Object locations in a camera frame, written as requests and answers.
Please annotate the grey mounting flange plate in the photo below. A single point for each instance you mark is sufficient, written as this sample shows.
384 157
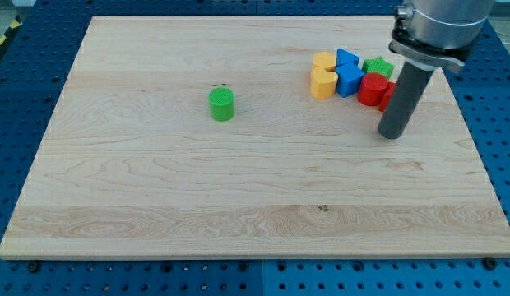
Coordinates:
426 56

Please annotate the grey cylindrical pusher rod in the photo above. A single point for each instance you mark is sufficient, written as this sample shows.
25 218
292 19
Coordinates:
410 86

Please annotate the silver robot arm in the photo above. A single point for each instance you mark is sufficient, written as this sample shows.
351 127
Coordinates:
429 34

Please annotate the green star block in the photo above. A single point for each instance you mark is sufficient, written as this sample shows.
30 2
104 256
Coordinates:
378 65

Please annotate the red block behind rod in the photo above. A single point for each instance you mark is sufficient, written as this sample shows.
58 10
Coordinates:
386 96

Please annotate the red cylinder block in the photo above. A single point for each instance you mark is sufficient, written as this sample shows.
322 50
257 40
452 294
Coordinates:
372 89

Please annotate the blue cube block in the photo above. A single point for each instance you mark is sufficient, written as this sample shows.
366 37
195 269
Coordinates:
349 79

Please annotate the blue triangle block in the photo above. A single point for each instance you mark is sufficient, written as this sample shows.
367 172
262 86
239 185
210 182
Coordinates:
344 57

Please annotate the yellow heart block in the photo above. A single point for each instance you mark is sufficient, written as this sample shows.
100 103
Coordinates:
323 83

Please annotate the yellow hexagon block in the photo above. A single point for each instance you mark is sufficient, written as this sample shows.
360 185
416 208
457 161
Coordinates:
324 60

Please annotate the green cylinder block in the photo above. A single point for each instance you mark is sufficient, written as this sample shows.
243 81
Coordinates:
221 101

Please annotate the light wooden board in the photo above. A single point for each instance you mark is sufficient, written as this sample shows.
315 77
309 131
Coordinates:
133 167

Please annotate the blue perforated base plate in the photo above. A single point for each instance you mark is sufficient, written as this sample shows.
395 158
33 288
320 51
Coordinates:
32 73

